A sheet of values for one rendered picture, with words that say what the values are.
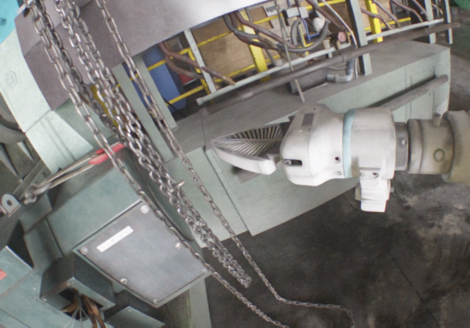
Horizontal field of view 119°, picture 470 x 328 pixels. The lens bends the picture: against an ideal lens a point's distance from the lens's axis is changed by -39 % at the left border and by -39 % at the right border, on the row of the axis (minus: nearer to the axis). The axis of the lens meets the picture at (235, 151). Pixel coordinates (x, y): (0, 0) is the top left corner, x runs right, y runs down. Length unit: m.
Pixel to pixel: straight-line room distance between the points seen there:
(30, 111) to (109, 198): 0.76
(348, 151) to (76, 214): 0.51
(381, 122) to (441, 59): 1.39
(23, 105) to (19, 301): 0.80
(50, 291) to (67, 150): 0.74
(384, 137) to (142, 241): 0.49
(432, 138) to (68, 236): 0.62
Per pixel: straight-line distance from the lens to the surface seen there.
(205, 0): 0.83
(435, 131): 0.24
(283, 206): 1.17
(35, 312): 0.79
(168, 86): 3.46
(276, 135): 0.29
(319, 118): 0.25
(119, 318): 0.65
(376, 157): 0.22
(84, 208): 0.53
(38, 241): 0.62
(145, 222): 0.50
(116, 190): 0.49
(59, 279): 0.54
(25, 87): 1.15
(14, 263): 0.64
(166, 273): 0.62
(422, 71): 1.41
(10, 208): 0.81
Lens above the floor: 1.00
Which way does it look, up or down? 31 degrees down
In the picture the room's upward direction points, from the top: 25 degrees counter-clockwise
